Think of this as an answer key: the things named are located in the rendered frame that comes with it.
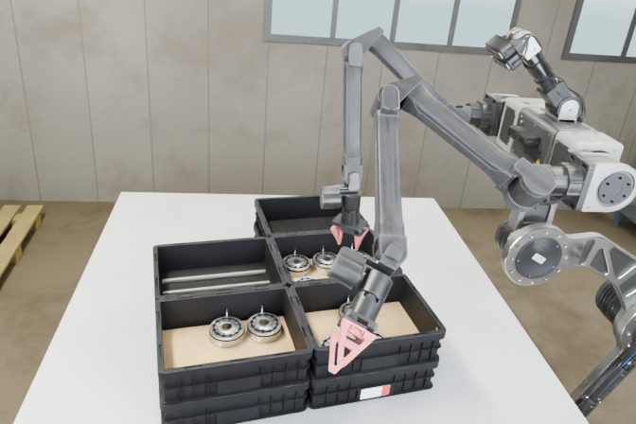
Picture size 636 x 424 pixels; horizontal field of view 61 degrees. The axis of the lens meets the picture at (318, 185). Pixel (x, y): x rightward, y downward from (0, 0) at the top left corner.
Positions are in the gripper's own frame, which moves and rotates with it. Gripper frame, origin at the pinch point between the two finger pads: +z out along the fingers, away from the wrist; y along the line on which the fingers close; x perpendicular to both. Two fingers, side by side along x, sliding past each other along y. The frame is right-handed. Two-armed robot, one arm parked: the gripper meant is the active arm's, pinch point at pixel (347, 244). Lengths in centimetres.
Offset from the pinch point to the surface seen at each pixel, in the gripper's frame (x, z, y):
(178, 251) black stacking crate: -23, 8, -53
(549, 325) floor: 140, 110, 69
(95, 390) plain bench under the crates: -69, 26, -45
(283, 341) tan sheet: -34.2, 16.0, -3.7
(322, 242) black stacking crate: 13.1, 12.0, -16.2
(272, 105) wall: 171, 27, -140
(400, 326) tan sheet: -7.8, 18.0, 23.4
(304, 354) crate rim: -44.4, 6.2, 8.9
